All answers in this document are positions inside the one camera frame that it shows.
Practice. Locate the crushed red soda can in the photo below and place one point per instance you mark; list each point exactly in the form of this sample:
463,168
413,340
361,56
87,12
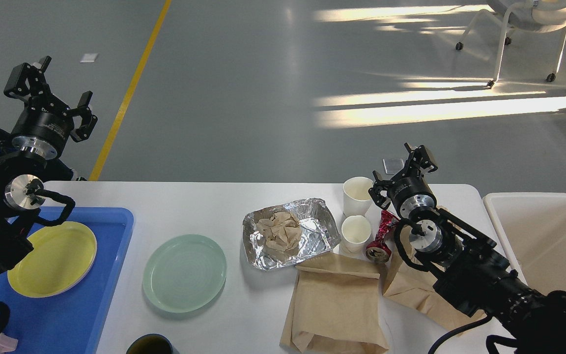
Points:
378,251

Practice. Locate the yellow plate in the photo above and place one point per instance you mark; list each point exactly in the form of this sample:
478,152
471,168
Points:
61,257

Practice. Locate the dark teal mug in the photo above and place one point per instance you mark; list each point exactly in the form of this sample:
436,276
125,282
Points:
152,343

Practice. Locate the large brown paper bag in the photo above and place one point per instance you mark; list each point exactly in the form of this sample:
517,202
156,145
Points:
334,308

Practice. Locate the crumpled brown paper napkin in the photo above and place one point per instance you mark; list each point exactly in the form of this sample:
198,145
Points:
282,233

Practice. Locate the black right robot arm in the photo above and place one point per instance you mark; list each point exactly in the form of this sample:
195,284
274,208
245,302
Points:
470,274

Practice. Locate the white paper cup rear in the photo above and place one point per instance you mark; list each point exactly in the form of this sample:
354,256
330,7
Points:
356,198

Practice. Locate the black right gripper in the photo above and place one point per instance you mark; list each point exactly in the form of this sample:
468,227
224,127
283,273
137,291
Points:
410,192

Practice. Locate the blue plastic tray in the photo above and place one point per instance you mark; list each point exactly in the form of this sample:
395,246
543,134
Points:
72,322

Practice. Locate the white plastic bin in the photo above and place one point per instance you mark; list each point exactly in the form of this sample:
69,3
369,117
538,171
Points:
531,228

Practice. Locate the small grey floor plate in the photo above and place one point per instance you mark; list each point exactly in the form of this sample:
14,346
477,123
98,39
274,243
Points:
392,166

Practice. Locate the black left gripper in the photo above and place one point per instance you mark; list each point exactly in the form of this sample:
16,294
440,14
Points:
44,128

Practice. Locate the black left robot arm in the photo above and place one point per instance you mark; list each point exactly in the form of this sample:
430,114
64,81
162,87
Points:
30,156

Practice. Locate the light green plate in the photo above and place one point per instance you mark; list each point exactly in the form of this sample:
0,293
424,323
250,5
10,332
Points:
184,274

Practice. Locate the aluminium foil tray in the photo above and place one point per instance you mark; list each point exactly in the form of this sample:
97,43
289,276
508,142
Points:
319,234

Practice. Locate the white paper cup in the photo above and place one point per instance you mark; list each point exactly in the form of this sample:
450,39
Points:
356,231
356,198

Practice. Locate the white paper cup front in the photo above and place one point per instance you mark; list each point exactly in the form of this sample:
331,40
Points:
356,231

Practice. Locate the white chair on casters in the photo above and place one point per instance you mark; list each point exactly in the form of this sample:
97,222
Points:
536,16

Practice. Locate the small brown paper bag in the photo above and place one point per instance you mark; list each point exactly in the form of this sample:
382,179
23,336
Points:
414,289

